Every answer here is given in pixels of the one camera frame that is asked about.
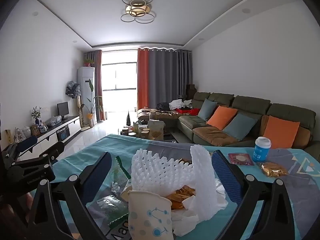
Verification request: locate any crystal ship ornament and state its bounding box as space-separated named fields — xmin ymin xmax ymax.
xmin=14 ymin=127 xmax=25 ymax=143

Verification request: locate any green sectional sofa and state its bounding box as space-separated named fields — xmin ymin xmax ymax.
xmin=137 ymin=91 xmax=315 ymax=150

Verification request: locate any teal printed tablecloth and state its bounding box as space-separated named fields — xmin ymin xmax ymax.
xmin=51 ymin=134 xmax=320 ymax=240

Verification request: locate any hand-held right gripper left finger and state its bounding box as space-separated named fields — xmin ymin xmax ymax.
xmin=26 ymin=151 xmax=113 ymax=240

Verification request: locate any orange and grey curtain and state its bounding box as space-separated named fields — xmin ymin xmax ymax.
xmin=136 ymin=47 xmax=193 ymax=110

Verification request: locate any grey and red curtain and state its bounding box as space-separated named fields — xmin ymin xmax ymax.
xmin=86 ymin=50 xmax=105 ymax=122

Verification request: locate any red cloth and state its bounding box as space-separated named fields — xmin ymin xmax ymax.
xmin=175 ymin=107 xmax=200 ymax=116

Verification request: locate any large window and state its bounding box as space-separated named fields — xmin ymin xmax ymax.
xmin=101 ymin=51 xmax=138 ymax=113

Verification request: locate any black glass coffee table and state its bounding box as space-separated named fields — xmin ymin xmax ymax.
xmin=120 ymin=126 xmax=179 ymax=143

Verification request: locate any white tissue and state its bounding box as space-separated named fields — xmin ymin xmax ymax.
xmin=214 ymin=179 xmax=228 ymax=207
xmin=172 ymin=196 xmax=200 ymax=237

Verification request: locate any white standing air conditioner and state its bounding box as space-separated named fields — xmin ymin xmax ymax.
xmin=77 ymin=66 xmax=95 ymax=128

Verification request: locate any clear green-printed plastic bag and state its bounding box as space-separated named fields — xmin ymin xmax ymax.
xmin=96 ymin=156 xmax=133 ymax=228

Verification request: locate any group of food jars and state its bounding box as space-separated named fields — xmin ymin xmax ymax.
xmin=121 ymin=122 xmax=150 ymax=139

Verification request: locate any tall leafy floor plant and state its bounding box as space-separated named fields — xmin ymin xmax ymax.
xmin=84 ymin=79 xmax=103 ymax=127

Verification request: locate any vase with leafy branches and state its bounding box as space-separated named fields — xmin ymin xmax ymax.
xmin=31 ymin=106 xmax=42 ymax=125

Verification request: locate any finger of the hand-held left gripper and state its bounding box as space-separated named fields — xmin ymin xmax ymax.
xmin=37 ymin=141 xmax=65 ymax=167
xmin=16 ymin=136 xmax=39 ymax=155

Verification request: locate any ring ceiling lamp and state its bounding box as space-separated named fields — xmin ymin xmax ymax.
xmin=120 ymin=0 xmax=155 ymax=23

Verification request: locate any blue cup white lid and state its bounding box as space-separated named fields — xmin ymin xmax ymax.
xmin=252 ymin=137 xmax=272 ymax=162

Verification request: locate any orange pillow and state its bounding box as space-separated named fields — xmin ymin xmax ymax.
xmin=207 ymin=105 xmax=238 ymax=130
xmin=262 ymin=115 xmax=300 ymax=148

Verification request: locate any crumpled clear plastic bag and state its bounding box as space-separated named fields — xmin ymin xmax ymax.
xmin=47 ymin=115 xmax=62 ymax=127

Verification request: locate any patterned paper cup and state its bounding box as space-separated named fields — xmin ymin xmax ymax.
xmin=128 ymin=190 xmax=173 ymax=240

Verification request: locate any grey-blue pillow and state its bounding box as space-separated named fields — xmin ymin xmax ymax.
xmin=222 ymin=113 xmax=258 ymax=141
xmin=197 ymin=98 xmax=217 ymax=121

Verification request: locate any red flat packet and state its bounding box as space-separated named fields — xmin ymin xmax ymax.
xmin=228 ymin=152 xmax=254 ymax=166

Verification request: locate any white clothes pile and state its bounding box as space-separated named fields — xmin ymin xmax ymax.
xmin=169 ymin=99 xmax=192 ymax=110

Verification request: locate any white TV cabinet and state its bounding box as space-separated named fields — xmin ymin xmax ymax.
xmin=0 ymin=115 xmax=82 ymax=160

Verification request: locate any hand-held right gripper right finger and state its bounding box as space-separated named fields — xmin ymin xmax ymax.
xmin=211 ymin=150 xmax=295 ymax=240

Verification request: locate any white foam fruit net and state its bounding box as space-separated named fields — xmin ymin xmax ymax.
xmin=130 ymin=144 xmax=218 ymax=220

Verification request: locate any black monitor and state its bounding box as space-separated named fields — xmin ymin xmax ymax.
xmin=57 ymin=102 xmax=70 ymax=120

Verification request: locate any covered standing fan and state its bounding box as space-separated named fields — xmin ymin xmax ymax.
xmin=65 ymin=80 xmax=83 ymax=129

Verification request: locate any orange peel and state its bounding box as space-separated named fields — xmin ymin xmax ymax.
xmin=165 ymin=185 xmax=198 ymax=209

